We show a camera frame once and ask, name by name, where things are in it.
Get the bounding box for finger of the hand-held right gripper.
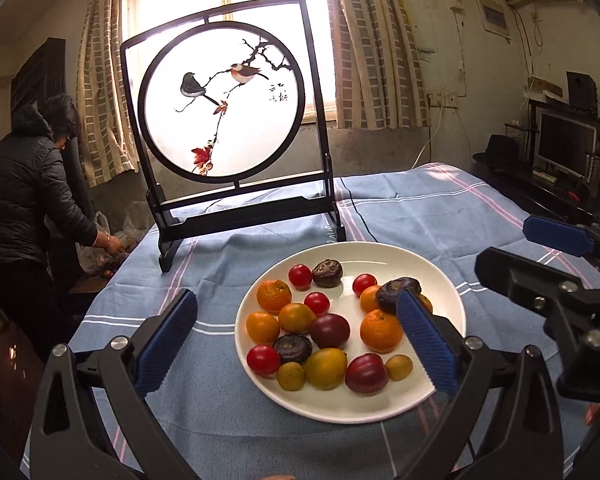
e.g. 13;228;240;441
475;247;600;383
523;216;600;283

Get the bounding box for black cable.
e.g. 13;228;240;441
337;177;381;243

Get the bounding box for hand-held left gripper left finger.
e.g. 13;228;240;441
30;287;201;480

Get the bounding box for small yellow fruit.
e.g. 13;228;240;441
276;361;307;392
384;354;414;381

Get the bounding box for computer monitor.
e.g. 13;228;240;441
534;110;598;178

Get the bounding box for blue striped tablecloth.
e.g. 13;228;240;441
22;162;600;480

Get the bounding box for white round plate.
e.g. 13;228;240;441
234;241;467;422

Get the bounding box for wall electrical panel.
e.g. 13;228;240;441
476;0;511;41

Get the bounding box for black hat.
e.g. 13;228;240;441
472;134;523;165

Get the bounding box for black speaker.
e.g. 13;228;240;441
566;71;598;111

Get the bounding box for white plastic bag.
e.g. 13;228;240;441
75;211;148;276

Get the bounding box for black tv stand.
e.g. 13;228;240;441
490;160;600;231

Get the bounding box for brick pattern curtain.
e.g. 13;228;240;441
76;0;141;188
322;0;431;131

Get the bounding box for large orange mandarin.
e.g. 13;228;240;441
359;308;405;353

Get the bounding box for white power cable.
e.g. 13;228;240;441
412;105;446;168

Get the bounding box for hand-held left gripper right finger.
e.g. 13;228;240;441
396;287;566;480

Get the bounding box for bird painting table screen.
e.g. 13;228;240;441
119;0;347;273

